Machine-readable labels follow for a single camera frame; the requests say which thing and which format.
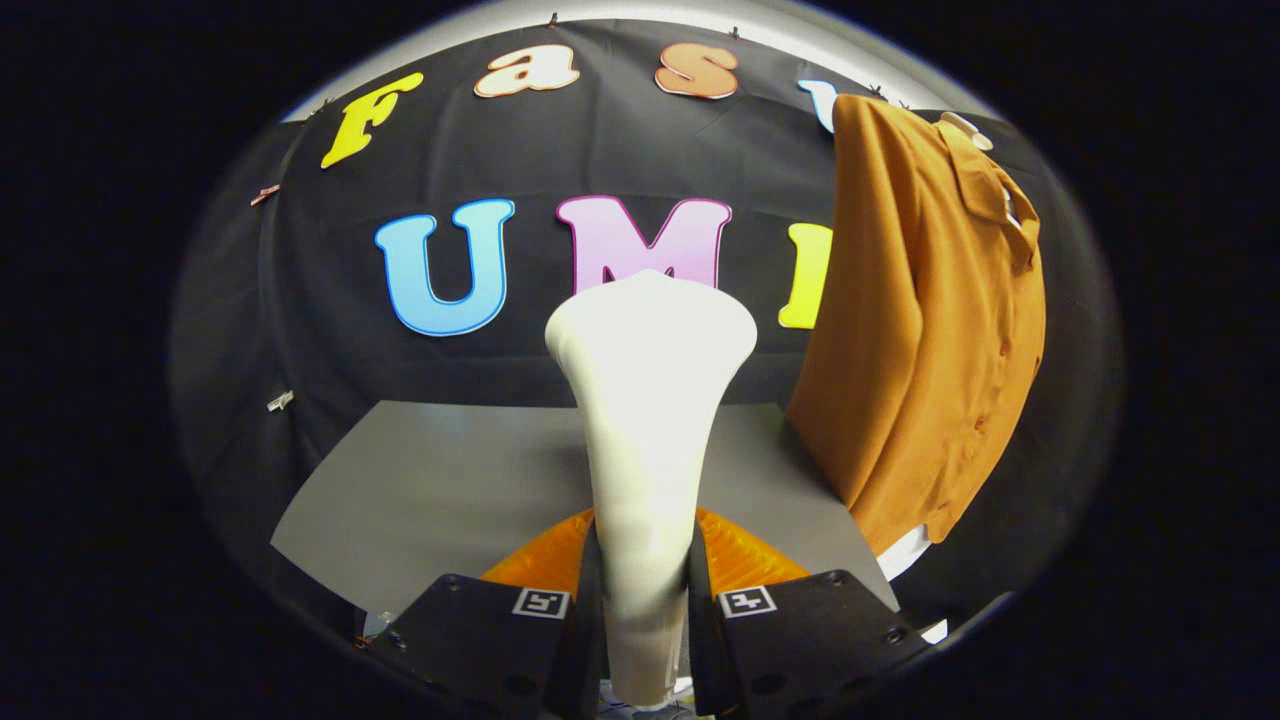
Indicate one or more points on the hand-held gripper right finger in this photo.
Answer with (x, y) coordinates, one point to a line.
(702, 640)

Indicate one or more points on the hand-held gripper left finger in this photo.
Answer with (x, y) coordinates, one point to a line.
(590, 640)

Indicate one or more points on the white garment steamer head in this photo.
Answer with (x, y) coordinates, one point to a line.
(650, 420)

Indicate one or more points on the orange button-up shirt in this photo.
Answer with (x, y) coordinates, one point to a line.
(920, 330)

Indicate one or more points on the grey cabinet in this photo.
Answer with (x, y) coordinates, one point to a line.
(450, 500)

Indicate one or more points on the silver clip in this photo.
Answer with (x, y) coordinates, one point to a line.
(281, 400)

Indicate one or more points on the black backdrop cloth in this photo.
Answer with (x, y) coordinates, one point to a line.
(330, 280)

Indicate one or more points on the copper clip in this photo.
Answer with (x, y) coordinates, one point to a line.
(265, 194)

